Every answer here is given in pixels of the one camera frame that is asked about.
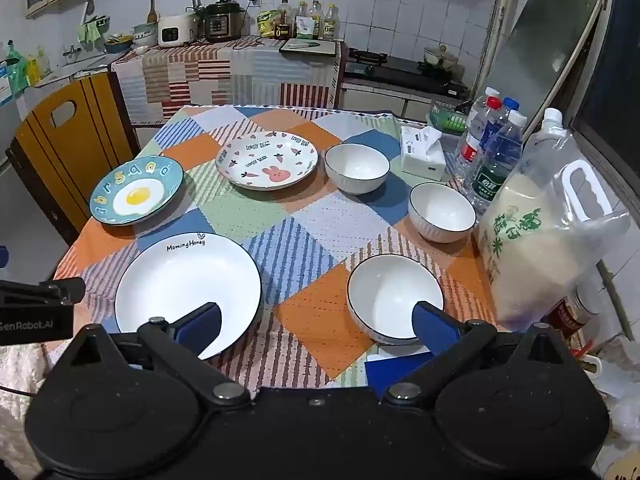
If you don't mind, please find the black pressure cooker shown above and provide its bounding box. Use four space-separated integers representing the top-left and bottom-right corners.
203 0 246 44

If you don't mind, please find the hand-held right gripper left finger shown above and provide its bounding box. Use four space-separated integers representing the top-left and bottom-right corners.
70 302 252 408

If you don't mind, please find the clear bag of rice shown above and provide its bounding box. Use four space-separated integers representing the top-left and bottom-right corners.
475 108 632 333

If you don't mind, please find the water bottle with green label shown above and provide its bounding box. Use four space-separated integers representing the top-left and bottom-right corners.
471 110 527 213

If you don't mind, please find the white tissue box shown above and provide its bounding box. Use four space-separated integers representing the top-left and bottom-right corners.
399 125 447 182

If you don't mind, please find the white fluffy cloth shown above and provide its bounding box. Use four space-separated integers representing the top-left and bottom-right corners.
0 344 53 480

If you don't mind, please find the large white plate black rim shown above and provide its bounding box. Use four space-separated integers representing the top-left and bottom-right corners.
114 232 263 361

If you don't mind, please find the yellow wooden chair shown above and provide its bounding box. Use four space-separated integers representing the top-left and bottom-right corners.
5 72 142 246

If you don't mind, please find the white ribbed bowl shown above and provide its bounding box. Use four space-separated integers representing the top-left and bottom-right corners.
408 182 477 244
346 254 445 346
324 143 391 196

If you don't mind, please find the striped patchwork counter cloth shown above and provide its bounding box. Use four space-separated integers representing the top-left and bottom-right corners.
111 37 343 126

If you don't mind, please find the grey metal sheet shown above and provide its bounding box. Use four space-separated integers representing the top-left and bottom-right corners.
482 0 602 137

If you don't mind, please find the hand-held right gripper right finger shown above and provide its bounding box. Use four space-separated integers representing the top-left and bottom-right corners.
382 301 576 407

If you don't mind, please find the patchwork tablecloth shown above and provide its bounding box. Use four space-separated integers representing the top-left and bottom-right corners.
52 105 501 391

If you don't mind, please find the dark sauce bottle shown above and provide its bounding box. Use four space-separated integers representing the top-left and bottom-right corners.
274 0 294 41

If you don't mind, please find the white cutting board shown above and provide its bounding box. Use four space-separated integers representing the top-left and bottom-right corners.
278 37 337 56

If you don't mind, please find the white plate with carrot print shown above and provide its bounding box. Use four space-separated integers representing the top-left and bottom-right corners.
215 130 320 191

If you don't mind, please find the white plastic bag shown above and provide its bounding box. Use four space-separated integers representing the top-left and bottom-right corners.
592 335 640 443

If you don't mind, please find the blue basin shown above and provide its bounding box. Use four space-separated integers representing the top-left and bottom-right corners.
102 35 135 55

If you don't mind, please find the blue plate with egg print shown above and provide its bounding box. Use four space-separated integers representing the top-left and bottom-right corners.
89 156 185 226

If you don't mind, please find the dark window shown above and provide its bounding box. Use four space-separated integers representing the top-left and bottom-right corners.
572 0 640 203

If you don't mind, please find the green hanging cloth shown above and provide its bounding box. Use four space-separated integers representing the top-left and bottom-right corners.
77 16 110 44

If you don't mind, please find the yellow green snack packet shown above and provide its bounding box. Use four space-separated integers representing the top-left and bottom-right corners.
257 10 279 39

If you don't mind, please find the green detergent bottle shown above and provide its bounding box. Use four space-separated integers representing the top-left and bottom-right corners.
4 40 31 97

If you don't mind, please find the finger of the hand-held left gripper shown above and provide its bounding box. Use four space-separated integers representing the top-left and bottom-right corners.
0 277 87 307

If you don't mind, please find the clear water bottle white cap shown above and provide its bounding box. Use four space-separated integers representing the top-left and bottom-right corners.
470 87 501 111

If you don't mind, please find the white rice cooker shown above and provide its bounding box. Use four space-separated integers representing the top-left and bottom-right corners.
157 11 199 49

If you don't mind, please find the yellow detergent bottle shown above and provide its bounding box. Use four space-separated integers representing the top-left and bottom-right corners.
25 54 45 87

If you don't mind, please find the blue card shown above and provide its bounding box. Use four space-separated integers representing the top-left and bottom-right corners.
364 352 437 399

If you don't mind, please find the pot with glass lid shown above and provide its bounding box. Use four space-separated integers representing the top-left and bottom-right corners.
423 44 460 73

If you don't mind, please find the water bottle with red label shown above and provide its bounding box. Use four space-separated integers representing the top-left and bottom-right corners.
456 97 502 181

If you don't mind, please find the water bottle with blue cap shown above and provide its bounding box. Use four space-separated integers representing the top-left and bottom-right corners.
492 97 521 133

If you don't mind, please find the green plastic basket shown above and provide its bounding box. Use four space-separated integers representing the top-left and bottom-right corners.
428 100 474 135

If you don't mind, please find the black gas stove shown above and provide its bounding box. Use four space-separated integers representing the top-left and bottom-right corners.
344 47 471 102

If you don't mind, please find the red can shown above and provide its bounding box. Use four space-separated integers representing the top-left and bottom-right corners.
542 284 601 342

